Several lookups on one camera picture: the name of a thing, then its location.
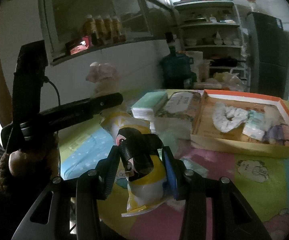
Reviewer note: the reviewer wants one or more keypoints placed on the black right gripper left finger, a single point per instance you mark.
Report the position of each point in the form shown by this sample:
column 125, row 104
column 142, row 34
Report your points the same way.
column 67, row 209

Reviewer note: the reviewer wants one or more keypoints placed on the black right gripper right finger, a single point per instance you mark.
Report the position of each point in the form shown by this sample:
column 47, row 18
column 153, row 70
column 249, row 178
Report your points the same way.
column 214, row 209

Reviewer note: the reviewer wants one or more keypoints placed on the yellow cartoon snack pouch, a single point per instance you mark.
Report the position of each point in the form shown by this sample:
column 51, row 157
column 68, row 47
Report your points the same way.
column 143, row 168

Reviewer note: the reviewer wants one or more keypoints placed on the pink item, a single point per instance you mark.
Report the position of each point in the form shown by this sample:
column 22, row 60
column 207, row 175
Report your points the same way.
column 105, row 77

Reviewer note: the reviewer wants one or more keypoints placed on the green ball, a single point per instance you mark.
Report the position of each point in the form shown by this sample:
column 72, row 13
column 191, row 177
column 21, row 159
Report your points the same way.
column 174, row 142

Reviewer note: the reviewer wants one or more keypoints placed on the left hand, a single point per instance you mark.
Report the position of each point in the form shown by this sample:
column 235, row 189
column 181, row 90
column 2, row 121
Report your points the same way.
column 18, row 163

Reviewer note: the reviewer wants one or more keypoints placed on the colourful cartoon table cloth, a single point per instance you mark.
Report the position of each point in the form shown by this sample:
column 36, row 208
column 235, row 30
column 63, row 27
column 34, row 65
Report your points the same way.
column 210, row 165

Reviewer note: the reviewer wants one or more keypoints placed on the orange rimmed cardboard box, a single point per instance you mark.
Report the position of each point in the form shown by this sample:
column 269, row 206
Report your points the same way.
column 242, row 123

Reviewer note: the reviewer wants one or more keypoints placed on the pale green tissue pack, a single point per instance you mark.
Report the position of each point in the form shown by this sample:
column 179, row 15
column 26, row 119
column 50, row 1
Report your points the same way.
column 254, row 125

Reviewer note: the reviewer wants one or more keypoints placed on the plush doll purple dress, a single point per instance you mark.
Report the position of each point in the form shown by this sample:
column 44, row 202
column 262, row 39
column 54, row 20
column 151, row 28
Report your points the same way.
column 276, row 130

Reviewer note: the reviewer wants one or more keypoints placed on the white fluffy scrunchie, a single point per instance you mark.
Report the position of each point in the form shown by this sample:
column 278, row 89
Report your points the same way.
column 226, row 118

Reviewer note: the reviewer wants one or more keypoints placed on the mint green carton box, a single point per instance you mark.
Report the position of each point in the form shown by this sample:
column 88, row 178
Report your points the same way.
column 147, row 106

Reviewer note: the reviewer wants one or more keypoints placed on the floral tissue package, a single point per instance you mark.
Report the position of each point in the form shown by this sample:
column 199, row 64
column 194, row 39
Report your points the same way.
column 178, row 115

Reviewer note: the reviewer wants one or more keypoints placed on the clear plastic bag on floor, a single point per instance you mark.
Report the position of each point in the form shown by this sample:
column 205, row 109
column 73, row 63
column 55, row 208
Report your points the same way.
column 230, row 81

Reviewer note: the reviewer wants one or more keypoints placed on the green water jug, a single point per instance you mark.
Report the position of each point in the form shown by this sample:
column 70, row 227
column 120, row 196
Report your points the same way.
column 176, row 67

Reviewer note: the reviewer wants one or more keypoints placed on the black refrigerator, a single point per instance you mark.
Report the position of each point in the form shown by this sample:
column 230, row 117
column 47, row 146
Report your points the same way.
column 269, row 55

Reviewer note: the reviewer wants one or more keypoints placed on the metal kitchen shelf rack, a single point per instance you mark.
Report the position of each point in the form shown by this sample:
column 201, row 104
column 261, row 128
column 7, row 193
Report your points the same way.
column 214, row 30

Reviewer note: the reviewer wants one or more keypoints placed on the glass jar on refrigerator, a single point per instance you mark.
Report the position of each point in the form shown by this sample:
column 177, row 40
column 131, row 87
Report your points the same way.
column 252, row 5

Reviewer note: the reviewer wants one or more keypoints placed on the glass door wall cabinet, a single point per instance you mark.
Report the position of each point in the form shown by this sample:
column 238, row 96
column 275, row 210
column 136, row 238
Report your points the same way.
column 75, row 27

